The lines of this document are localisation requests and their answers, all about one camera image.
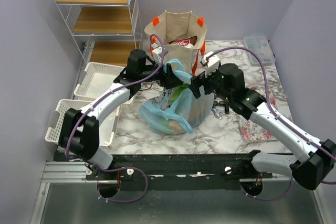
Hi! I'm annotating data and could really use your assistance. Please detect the beige canvas tote bag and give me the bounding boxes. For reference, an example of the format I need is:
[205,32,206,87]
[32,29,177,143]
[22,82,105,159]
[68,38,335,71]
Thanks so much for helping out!
[144,11,207,75]

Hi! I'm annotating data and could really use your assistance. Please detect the clear plastic organizer box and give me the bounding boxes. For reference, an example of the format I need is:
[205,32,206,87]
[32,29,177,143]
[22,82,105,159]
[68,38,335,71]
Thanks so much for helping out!
[243,35,275,66]

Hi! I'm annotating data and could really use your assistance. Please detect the silver open-end wrench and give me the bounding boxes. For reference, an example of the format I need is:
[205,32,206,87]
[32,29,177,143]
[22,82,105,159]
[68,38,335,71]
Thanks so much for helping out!
[211,107,225,120]

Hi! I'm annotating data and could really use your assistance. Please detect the green lettuce leaf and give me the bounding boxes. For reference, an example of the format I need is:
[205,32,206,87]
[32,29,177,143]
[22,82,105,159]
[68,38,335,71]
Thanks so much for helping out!
[168,83,188,106]

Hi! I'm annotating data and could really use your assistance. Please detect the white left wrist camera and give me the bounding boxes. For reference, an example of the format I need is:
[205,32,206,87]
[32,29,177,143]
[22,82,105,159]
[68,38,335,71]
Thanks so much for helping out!
[150,37,162,63]

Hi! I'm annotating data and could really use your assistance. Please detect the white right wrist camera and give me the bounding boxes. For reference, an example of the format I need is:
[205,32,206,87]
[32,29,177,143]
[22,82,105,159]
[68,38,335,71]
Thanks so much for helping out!
[201,51,221,78]

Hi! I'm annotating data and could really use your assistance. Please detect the white perforated basket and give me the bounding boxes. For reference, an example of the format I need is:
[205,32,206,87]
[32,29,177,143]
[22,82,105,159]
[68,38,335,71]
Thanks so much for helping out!
[74,62,124,101]
[45,99,121,148]

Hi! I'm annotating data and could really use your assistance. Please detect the blue plastic grocery bag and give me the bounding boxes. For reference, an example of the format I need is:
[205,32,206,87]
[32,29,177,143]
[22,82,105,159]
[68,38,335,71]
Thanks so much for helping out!
[139,59,214,135]

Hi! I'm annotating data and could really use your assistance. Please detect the red white snack packet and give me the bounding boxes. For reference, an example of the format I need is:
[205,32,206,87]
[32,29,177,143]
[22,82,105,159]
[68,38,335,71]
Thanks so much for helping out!
[169,36,197,49]

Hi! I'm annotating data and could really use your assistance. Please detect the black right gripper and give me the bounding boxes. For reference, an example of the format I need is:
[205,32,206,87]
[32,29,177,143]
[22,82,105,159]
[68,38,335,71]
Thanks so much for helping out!
[188,65,233,101]

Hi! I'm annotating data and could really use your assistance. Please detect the white perforated basket rear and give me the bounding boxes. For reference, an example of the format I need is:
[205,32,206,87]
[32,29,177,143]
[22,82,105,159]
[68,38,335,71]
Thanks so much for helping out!
[74,62,124,101]

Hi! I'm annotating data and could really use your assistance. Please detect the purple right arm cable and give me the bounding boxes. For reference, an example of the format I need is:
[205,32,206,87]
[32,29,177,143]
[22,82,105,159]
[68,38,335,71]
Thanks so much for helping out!
[204,46,336,200]

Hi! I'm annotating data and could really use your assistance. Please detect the white perforated basket front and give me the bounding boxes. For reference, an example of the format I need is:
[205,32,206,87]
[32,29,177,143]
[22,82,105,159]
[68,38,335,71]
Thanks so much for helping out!
[45,99,121,148]

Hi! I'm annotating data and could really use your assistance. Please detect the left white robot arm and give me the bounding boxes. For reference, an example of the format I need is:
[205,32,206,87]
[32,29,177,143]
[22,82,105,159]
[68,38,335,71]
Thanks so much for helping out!
[58,49,182,179]

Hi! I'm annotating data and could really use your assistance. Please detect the aluminium rail frame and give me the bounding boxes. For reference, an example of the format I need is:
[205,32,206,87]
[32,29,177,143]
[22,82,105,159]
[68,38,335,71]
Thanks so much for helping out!
[31,154,335,223]

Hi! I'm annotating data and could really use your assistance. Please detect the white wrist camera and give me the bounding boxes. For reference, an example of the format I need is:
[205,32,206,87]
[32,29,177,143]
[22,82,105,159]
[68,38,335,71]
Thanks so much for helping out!
[150,37,162,63]
[201,51,221,78]

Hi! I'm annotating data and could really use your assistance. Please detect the white wire shelf rack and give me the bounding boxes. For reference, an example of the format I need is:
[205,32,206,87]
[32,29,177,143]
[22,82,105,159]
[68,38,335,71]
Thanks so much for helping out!
[54,0,142,67]

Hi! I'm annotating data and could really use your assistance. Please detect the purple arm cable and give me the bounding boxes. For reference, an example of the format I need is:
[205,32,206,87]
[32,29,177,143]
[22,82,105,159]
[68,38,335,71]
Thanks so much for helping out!
[64,34,166,204]
[204,46,336,200]

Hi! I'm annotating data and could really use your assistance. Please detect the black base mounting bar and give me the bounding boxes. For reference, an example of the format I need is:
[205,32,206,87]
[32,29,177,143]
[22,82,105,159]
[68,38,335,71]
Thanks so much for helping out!
[86,151,272,191]

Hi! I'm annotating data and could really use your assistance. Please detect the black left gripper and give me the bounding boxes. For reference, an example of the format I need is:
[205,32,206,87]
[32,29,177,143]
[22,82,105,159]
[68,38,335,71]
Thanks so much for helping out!
[139,58,183,89]

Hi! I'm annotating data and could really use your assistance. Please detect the floral pattern tray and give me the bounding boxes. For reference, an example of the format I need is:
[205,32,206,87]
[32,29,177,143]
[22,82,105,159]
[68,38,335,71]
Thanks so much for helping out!
[237,87,279,143]

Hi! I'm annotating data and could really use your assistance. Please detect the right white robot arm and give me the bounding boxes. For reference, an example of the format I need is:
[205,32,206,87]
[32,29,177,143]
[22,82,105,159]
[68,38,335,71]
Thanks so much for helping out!
[190,63,335,190]

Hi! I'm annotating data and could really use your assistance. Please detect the black pipe tee fitting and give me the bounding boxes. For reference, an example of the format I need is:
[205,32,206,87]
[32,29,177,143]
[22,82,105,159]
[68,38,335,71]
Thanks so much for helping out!
[213,100,229,114]

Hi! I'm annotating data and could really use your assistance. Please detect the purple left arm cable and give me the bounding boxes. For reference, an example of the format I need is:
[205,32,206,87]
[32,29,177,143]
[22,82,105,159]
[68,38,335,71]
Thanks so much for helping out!
[64,34,166,204]

